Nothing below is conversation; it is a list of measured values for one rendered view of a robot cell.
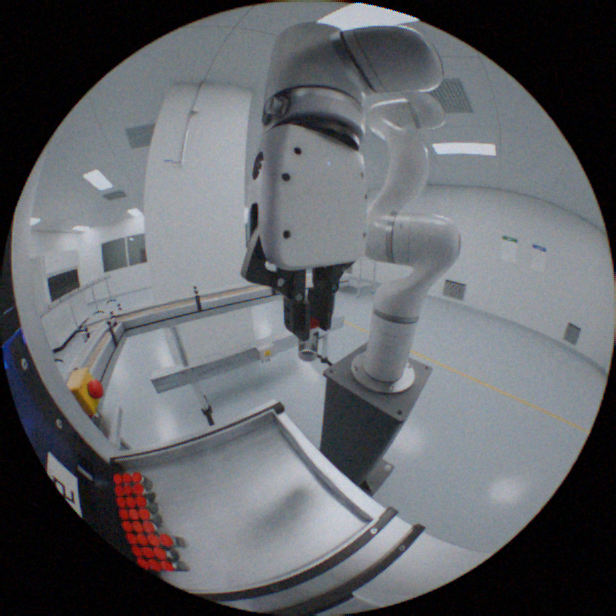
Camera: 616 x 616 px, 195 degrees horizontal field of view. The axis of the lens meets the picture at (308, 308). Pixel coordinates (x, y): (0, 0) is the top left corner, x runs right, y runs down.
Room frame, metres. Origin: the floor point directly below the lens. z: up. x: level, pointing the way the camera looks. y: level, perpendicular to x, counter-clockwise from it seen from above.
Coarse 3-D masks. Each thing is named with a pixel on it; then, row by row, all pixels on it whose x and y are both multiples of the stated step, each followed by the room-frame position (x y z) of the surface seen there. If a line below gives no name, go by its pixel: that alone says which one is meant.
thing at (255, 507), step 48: (240, 432) 0.17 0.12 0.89; (288, 432) 0.17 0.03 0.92; (192, 480) 0.06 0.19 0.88; (240, 480) 0.08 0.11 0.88; (288, 480) 0.09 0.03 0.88; (192, 528) -0.03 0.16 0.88; (240, 528) 0.00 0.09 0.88; (288, 528) 0.01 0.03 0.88; (336, 528) 0.01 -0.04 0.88; (192, 576) -0.13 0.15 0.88; (240, 576) -0.09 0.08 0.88; (288, 576) -0.07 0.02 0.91
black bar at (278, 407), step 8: (272, 408) 0.23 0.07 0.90; (280, 408) 0.23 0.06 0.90; (248, 416) 0.21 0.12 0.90; (232, 424) 0.18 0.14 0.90; (208, 432) 0.15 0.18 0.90; (216, 432) 0.16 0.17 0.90; (192, 440) 0.13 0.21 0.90; (160, 448) 0.09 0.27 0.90; (168, 448) 0.10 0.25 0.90; (120, 456) 0.03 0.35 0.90; (128, 456) 0.04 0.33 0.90; (112, 464) 0.00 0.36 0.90
